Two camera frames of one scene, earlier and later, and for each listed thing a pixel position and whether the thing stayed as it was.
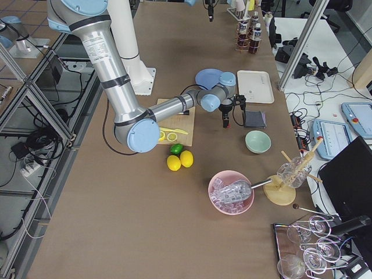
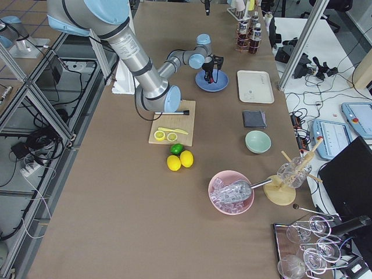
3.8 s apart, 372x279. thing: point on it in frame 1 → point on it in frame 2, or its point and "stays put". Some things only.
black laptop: x=346 y=182 stays put
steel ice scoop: x=240 y=189 stays put
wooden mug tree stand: x=279 y=193 stays put
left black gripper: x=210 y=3 → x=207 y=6
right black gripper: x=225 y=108 → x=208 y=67
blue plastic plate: x=208 y=77 stays put
